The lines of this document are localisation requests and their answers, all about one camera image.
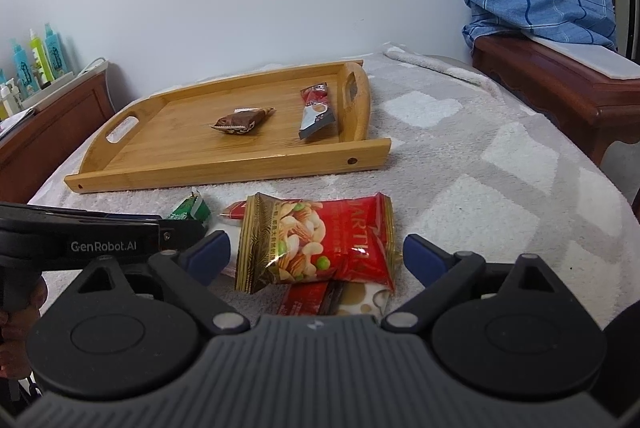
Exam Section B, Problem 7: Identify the white bench cushion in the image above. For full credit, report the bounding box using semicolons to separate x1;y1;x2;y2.
520;30;640;80

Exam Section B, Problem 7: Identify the brown wooden cabinet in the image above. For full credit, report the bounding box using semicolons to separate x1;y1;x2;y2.
0;67;119;205

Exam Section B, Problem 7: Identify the white plastic organizer tray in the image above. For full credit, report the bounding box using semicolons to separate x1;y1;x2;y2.
19;57;109;113

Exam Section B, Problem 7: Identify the wooden tray with handles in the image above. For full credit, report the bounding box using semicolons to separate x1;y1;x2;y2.
64;61;392;195

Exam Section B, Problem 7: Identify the clear white spotted pastry packet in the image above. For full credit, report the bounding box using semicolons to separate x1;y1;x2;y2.
336;284;392;317

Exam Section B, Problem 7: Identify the yellow-green spray bottle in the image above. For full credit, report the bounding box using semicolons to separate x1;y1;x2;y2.
28;29;47;85

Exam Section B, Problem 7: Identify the red coffee stick packet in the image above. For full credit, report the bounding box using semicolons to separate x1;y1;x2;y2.
298;82;337;142

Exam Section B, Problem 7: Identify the dark red wooden bench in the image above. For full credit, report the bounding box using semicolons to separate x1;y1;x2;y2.
471;33;640;221

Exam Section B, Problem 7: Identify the teal spray bottle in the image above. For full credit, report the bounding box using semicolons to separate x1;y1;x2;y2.
10;39;32;98
43;23;64;80

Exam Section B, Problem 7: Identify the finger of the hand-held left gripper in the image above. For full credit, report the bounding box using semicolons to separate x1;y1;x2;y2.
159;217;208;254

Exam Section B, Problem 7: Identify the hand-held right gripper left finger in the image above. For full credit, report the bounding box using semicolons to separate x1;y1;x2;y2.
75;231;251;335

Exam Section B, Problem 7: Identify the red mixed nuts packet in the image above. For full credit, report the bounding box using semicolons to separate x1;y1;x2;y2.
235;191;404;296

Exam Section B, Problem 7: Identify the green candy packet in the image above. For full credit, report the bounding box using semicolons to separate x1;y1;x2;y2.
167;189;212;229

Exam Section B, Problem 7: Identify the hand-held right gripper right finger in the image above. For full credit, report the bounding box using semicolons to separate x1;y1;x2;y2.
382;233;557;334

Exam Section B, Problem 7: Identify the person's left hand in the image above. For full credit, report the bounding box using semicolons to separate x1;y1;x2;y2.
0;281;49;380

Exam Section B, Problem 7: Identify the brown chocolate snack packet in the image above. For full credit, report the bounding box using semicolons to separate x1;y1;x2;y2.
209;106;277;135

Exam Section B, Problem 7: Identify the stack of papers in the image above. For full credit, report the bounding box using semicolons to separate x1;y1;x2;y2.
0;107;37;140

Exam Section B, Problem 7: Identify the red wafer bar packet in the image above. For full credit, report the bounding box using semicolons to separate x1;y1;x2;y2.
276;281;347;316

